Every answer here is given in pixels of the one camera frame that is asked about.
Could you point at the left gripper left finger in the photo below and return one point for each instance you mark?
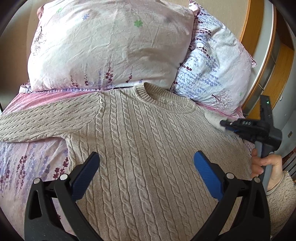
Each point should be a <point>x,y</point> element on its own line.
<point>41,218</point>

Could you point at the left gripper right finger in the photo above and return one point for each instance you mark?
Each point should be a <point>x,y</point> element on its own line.
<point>252,221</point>

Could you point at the pale pink floral pillow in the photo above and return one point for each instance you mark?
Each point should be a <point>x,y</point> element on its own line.
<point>108,44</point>

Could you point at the white blue floral pillow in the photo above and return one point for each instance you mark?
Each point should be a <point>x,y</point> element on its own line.
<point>217,69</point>

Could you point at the pink floral bed sheet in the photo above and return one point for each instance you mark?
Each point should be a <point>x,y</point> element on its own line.
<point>27,162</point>

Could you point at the person's right hand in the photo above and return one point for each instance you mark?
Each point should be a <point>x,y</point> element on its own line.
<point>258,163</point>

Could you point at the wooden bed headboard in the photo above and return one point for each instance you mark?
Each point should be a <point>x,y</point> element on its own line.
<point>267,36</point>

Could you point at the fluffy beige right sleeve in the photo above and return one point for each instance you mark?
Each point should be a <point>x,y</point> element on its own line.
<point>281,203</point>

